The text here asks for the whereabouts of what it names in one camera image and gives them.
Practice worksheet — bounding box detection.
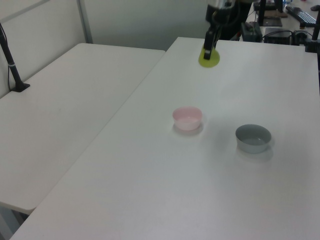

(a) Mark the grey plastic bowl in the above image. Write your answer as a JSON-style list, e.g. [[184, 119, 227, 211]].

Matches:
[[234, 123, 273, 154]]

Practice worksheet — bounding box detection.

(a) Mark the black flat device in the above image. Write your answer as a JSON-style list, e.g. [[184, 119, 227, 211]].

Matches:
[[262, 27, 294, 45]]

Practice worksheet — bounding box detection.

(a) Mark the black equipment box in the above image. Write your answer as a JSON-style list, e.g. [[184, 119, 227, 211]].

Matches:
[[240, 21, 264, 42]]

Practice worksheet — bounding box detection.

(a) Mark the white side table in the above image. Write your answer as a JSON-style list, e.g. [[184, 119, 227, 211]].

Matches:
[[0, 42, 167, 211]]

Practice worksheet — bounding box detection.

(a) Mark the green pear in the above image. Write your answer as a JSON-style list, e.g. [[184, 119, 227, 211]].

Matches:
[[198, 47, 222, 69]]

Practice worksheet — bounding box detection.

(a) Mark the black clamped pole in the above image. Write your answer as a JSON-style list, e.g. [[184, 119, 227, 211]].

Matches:
[[303, 19, 320, 54]]

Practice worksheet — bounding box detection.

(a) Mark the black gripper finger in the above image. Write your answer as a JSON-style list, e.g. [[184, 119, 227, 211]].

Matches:
[[202, 25, 216, 61], [211, 26, 221, 50]]

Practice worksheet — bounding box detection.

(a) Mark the black computer keyboard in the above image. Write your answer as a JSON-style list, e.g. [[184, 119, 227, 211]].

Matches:
[[285, 5, 318, 25]]

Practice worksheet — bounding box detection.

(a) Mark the black stand with base plate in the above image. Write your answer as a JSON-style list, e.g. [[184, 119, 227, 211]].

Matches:
[[256, 0, 284, 28]]

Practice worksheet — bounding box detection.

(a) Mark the black Franka gripper body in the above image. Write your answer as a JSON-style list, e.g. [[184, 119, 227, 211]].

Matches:
[[207, 0, 237, 11]]

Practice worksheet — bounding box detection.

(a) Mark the black camera pole with base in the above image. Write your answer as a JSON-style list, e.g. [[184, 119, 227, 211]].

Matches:
[[0, 22, 31, 94]]

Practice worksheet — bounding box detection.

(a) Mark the pink plastic bowl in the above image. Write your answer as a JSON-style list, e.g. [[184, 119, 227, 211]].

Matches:
[[171, 106, 203, 131]]

